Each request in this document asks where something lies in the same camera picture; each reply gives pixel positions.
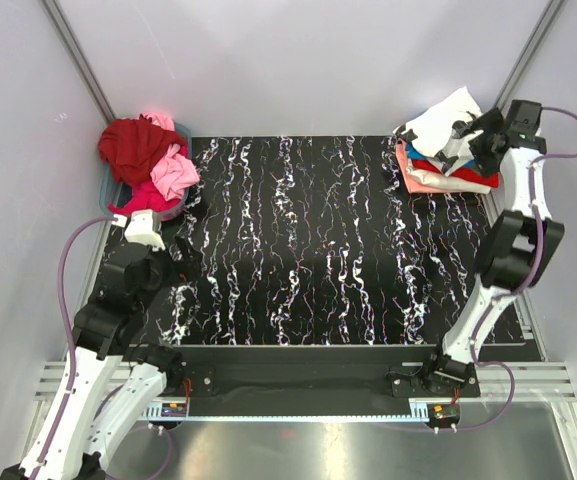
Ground white t shirt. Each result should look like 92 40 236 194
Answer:
393 87 482 176

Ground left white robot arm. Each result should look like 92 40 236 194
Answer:
1 237 201 479

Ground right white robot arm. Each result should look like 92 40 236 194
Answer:
419 100 565 396

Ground folded red t shirt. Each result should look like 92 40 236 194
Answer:
412 159 501 188

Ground folded blue t shirt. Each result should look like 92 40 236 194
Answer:
406 144 475 170

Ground folded cream t shirt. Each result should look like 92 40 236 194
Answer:
397 152 491 194

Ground folded salmon pink t shirt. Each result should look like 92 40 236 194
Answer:
395 141 448 194

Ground magenta crumpled shirt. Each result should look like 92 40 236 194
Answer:
108 181 181 216

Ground light pink crumpled shirt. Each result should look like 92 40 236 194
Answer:
150 140 200 201

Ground blue plastic laundry basket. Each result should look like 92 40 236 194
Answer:
99 122 193 222

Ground dark red crumpled shirt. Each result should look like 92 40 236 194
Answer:
97 115 188 185

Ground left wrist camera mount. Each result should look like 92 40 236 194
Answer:
111 209 166 251

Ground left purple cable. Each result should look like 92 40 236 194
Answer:
20 213 179 480

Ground white slotted cable duct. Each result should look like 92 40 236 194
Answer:
138 400 430 423

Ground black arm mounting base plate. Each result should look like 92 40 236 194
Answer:
179 346 480 420

